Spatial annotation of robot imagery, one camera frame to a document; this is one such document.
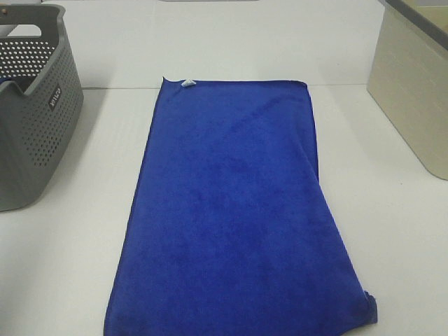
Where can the blue microfibre towel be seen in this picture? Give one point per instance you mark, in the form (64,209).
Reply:
(229,231)

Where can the grey perforated plastic basket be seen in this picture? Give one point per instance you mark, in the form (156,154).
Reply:
(41,100)

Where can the beige storage box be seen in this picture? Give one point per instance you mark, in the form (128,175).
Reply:
(408,78)

